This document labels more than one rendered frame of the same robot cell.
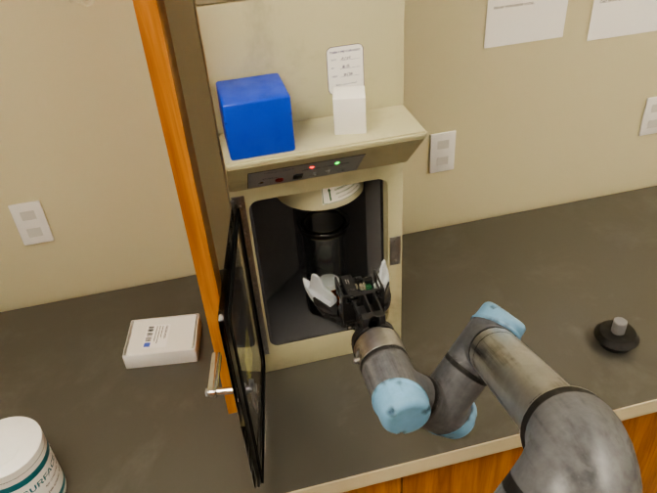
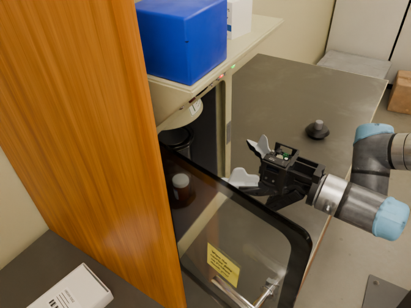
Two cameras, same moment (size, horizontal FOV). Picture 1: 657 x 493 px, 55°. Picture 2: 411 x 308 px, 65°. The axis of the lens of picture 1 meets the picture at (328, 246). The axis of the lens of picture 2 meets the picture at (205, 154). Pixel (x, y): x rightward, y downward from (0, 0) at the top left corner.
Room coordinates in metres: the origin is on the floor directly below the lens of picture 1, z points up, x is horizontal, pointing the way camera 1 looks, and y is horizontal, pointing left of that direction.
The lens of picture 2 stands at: (0.56, 0.39, 1.72)
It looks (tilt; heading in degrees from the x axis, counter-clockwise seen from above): 41 degrees down; 316
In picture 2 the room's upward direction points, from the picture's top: 3 degrees counter-clockwise
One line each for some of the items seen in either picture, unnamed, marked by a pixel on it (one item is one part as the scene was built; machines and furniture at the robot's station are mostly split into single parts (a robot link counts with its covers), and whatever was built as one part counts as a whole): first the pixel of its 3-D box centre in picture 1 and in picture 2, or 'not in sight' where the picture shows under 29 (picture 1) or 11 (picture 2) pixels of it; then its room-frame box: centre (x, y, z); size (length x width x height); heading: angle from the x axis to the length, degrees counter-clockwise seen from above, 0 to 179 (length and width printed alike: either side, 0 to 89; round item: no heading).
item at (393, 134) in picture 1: (323, 159); (217, 69); (0.93, 0.00, 1.46); 0.32 x 0.11 x 0.10; 101
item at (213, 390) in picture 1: (224, 375); (241, 289); (0.71, 0.18, 1.20); 0.10 x 0.05 x 0.03; 1
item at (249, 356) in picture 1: (245, 345); (219, 255); (0.79, 0.15, 1.19); 0.30 x 0.01 x 0.40; 1
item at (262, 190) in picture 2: (335, 307); (258, 184); (0.82, 0.00, 1.23); 0.09 x 0.05 x 0.02; 47
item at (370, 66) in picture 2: not in sight; (350, 78); (1.58, -2.63, 0.17); 0.60 x 0.42 x 0.33; 9
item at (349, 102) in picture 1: (349, 110); (231, 14); (0.94, -0.05, 1.54); 0.05 x 0.05 x 0.06; 87
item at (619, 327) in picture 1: (617, 332); (317, 128); (0.97, -0.61, 0.97); 0.09 x 0.09 x 0.07
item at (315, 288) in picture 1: (317, 286); (236, 176); (0.86, 0.02, 1.25); 0.09 x 0.03 x 0.06; 47
